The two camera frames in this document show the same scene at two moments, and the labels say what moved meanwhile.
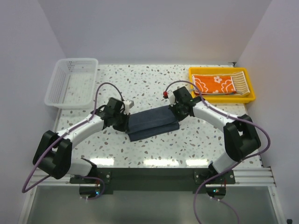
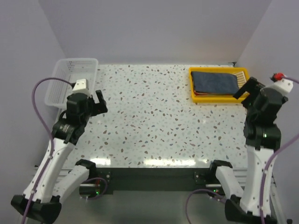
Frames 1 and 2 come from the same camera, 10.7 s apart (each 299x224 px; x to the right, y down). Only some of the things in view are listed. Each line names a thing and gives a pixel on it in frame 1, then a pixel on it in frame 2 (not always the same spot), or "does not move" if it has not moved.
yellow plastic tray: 243,98 does not move
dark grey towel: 150,122 -> 215,83
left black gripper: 124,127 -> 100,107
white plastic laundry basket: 72,85 does not move
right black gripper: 179,117 -> 252,86
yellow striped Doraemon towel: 239,79 does not move
